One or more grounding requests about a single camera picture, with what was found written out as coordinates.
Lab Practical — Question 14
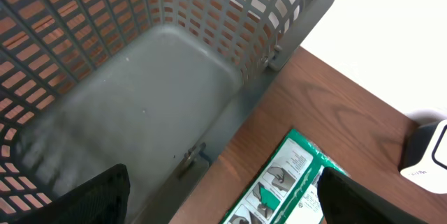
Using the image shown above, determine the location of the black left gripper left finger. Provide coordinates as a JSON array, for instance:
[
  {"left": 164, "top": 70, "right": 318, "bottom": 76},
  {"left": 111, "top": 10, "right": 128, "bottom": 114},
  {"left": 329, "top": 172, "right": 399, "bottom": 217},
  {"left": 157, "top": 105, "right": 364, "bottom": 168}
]
[{"left": 14, "top": 164, "right": 131, "bottom": 224}]

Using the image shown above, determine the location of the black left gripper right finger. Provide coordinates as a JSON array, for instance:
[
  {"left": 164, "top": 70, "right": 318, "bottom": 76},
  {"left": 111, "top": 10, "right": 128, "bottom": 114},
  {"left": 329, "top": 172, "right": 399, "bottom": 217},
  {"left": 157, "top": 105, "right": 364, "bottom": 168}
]
[{"left": 317, "top": 167, "right": 424, "bottom": 224}]

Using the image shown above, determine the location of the green white 3M package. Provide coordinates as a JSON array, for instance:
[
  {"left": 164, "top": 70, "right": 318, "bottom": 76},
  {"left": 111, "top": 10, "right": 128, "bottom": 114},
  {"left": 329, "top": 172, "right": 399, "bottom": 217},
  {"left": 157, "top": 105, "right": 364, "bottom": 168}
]
[{"left": 221, "top": 129, "right": 344, "bottom": 224}]

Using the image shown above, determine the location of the white barcode scanner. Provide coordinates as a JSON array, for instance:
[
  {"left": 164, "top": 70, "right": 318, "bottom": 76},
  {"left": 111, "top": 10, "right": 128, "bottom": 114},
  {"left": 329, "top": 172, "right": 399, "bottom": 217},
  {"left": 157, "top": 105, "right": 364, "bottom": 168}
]
[{"left": 400, "top": 119, "right": 446, "bottom": 194}]

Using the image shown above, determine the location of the grey plastic mesh basket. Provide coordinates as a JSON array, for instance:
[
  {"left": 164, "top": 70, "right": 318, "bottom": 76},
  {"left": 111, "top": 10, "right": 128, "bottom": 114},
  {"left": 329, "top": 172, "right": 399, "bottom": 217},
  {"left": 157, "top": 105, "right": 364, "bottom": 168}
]
[{"left": 1, "top": 0, "right": 334, "bottom": 223}]

